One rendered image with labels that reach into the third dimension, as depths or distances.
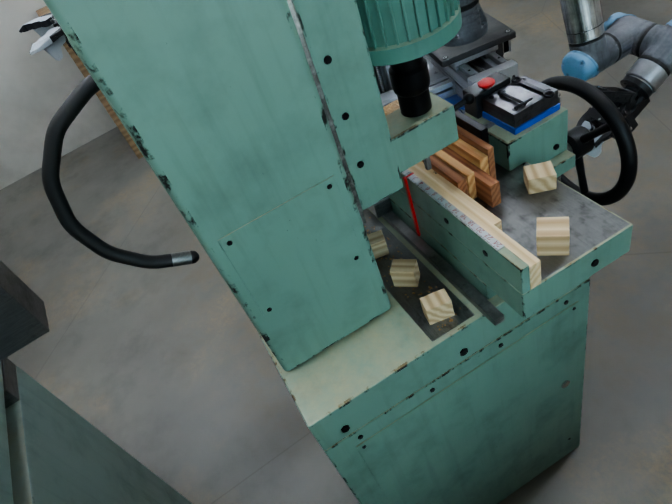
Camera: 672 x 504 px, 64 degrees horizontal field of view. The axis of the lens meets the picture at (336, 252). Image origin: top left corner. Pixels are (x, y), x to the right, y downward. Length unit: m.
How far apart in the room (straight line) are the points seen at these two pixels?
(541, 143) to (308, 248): 0.49
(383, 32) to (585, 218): 0.43
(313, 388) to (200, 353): 1.32
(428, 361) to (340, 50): 0.51
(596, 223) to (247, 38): 0.59
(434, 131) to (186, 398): 1.50
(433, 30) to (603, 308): 1.35
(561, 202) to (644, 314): 1.04
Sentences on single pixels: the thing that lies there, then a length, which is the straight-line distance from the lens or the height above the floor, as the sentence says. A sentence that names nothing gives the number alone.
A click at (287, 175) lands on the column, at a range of 0.71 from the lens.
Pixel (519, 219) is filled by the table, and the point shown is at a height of 0.90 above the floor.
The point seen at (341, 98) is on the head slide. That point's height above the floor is 1.19.
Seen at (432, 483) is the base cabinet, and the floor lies 0.36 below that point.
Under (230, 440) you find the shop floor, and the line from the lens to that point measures 1.93.
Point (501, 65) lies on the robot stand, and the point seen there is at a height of 0.77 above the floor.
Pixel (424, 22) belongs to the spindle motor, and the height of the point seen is 1.24.
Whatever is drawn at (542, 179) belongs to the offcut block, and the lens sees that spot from 0.96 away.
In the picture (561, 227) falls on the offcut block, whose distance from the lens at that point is 0.86.
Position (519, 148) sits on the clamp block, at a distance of 1.02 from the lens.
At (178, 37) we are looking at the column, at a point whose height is 1.37.
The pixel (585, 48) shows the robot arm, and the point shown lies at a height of 0.90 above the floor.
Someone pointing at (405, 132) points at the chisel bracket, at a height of 1.07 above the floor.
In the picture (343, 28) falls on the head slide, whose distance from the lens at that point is 0.72.
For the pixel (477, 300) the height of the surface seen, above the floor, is 0.82.
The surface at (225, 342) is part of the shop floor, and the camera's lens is 2.17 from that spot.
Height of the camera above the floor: 1.54
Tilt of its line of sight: 43 degrees down
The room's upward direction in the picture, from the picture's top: 22 degrees counter-clockwise
